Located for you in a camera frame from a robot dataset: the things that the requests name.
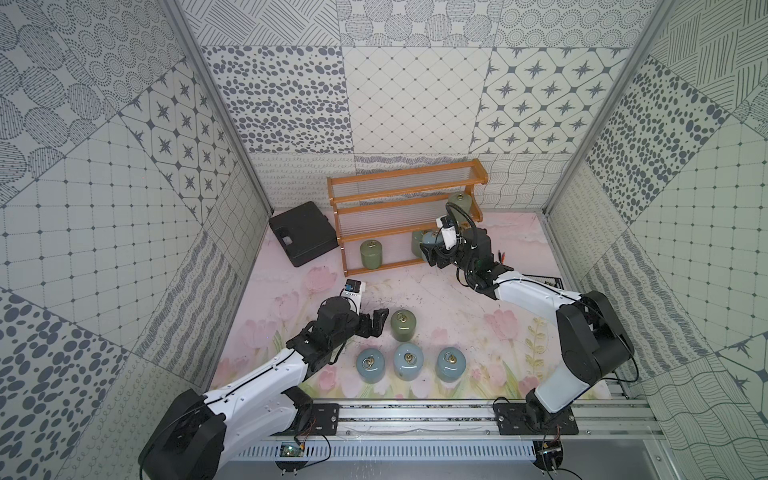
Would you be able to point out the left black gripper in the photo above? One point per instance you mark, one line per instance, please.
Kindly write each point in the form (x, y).
(366, 323)

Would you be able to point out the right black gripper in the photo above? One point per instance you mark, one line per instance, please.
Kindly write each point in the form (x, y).
(432, 255)

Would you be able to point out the blue canister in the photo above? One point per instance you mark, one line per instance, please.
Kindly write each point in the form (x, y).
(450, 364)
(371, 365)
(432, 237)
(408, 361)

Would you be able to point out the green canister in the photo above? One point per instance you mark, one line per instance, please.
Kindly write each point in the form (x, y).
(416, 240)
(403, 325)
(371, 253)
(463, 200)

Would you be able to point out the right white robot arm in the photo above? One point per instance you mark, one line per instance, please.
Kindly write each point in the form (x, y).
(593, 341)

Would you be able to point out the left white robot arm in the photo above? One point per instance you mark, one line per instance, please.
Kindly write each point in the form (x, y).
(200, 433)

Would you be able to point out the wooden three-tier shelf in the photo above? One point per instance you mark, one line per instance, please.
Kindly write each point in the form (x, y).
(378, 205)

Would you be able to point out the floral pink table mat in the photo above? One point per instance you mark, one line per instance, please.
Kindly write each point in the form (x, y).
(508, 349)

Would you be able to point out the black plastic case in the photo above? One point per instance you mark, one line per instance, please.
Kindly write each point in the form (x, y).
(304, 233)

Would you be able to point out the black terminal board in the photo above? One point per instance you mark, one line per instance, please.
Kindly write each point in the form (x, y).
(555, 282)

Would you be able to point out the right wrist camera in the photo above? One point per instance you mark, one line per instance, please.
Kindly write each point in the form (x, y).
(449, 231)

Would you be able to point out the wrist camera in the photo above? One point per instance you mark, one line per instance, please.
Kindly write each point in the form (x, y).
(352, 291)
(449, 231)

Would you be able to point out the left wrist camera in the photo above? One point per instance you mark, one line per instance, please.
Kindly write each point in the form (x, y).
(352, 291)

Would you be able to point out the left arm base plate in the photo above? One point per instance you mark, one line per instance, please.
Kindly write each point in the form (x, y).
(315, 419)

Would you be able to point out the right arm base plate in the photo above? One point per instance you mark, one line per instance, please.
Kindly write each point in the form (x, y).
(519, 419)

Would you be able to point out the aluminium mounting rail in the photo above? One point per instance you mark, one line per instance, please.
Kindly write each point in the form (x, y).
(619, 419)

